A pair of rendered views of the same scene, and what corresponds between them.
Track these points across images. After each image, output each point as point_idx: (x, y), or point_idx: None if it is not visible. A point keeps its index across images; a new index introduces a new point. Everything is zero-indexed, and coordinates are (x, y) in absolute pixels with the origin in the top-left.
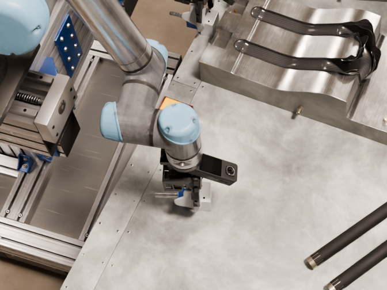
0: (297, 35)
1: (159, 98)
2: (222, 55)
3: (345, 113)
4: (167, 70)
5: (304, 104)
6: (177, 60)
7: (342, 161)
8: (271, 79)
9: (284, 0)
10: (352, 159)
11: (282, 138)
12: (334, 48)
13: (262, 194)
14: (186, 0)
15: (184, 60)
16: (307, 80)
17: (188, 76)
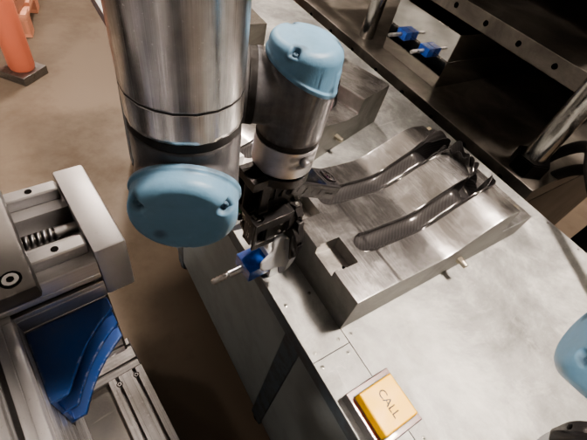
0: (383, 192)
1: (153, 399)
2: (366, 271)
3: (504, 228)
4: (130, 364)
5: (466, 251)
6: (127, 346)
7: (520, 277)
8: (431, 252)
9: (328, 168)
10: (520, 268)
11: (471, 305)
12: (442, 175)
13: (546, 382)
14: (270, 237)
15: (292, 324)
16: (466, 222)
17: (321, 338)
